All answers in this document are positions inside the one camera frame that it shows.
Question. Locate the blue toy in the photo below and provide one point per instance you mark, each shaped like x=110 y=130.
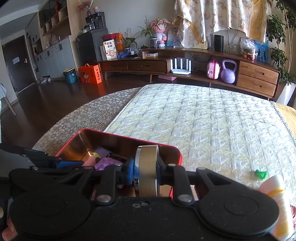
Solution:
x=122 y=56

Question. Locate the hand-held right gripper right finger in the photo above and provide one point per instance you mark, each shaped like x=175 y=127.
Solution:
x=162 y=172

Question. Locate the flat pink box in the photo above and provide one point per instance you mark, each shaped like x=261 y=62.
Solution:
x=167 y=77

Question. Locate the lilac card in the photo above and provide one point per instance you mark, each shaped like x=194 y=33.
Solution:
x=103 y=151

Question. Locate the black speaker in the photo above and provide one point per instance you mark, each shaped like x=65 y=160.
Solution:
x=218 y=42

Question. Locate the red crinkled packet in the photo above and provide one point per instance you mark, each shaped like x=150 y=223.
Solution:
x=293 y=217

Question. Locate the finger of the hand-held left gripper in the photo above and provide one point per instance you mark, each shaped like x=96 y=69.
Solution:
x=69 y=164
x=40 y=153

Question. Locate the orange gift bag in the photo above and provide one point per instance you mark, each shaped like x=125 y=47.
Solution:
x=119 y=41

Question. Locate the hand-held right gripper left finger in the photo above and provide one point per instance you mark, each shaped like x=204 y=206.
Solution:
x=130 y=172

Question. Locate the white and orange snack bag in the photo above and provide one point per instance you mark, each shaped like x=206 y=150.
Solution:
x=110 y=49

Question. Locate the orange gift box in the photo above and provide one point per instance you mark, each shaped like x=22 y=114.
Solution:
x=90 y=75

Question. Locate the pink plush doll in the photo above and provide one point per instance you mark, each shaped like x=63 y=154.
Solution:
x=160 y=32

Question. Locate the plant in patterned pot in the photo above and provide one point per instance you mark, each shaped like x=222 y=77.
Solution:
x=153 y=42

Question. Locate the picture frame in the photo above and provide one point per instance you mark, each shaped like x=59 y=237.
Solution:
x=173 y=37

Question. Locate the chair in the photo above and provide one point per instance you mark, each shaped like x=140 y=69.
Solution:
x=7 y=99

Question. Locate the wooden TV cabinet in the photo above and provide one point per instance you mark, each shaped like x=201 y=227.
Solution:
x=148 y=66

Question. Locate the small figurine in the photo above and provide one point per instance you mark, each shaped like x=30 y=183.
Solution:
x=96 y=9

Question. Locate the blue bag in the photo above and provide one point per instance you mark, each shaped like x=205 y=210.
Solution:
x=262 y=52

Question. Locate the white bottle with yellow band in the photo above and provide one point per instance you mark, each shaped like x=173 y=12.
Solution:
x=277 y=208

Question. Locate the small green toy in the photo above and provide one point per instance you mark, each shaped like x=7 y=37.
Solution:
x=261 y=173

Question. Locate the floral curtain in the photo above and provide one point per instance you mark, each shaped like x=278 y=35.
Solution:
x=219 y=16

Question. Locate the vase of dried flowers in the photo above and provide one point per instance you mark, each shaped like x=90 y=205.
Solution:
x=84 y=7

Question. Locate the white router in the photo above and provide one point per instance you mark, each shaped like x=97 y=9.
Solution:
x=180 y=70

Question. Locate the dark door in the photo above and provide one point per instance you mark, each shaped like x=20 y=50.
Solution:
x=19 y=67

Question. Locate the pink toy suitcase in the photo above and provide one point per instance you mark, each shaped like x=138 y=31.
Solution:
x=213 y=69

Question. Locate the dark grey fridge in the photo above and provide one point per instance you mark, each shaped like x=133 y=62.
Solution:
x=89 y=48

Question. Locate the pair of shoes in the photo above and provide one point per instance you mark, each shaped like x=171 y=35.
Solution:
x=45 y=80

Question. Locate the yellow-green small item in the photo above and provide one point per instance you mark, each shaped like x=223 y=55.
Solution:
x=95 y=154

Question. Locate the teal trash bin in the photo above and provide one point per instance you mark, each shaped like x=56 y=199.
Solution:
x=70 y=76

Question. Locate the pink soft item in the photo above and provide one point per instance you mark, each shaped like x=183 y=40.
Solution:
x=89 y=161

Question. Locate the white planter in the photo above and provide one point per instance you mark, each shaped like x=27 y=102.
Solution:
x=288 y=95

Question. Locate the clear plastic bag of fruit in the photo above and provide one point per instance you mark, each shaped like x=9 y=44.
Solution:
x=248 y=49

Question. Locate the small white box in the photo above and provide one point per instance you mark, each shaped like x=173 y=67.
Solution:
x=150 y=55

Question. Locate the red tin box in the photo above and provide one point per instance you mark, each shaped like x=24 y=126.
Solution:
x=92 y=139

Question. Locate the wall cabinet with shelves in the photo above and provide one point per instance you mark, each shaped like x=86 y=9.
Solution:
x=57 y=55

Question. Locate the purple spiky toy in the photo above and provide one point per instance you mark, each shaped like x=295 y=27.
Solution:
x=104 y=163

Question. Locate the purple kettlebell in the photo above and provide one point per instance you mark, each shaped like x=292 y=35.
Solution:
x=228 y=74

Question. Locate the person's left hand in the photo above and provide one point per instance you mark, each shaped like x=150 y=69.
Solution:
x=8 y=234

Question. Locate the small green potted plant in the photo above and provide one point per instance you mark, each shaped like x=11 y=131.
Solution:
x=128 y=44

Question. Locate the large leafy plant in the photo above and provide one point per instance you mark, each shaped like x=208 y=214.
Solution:
x=279 y=53

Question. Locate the quilted mattress pad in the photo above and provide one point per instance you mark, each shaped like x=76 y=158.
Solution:
x=196 y=120

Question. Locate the yellow cloth with lace trim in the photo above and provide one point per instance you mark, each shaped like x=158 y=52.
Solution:
x=288 y=115

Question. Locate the black coffee machine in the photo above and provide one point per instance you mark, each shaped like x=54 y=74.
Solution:
x=96 y=22

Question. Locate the round gold tin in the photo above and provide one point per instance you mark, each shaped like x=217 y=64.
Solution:
x=148 y=171

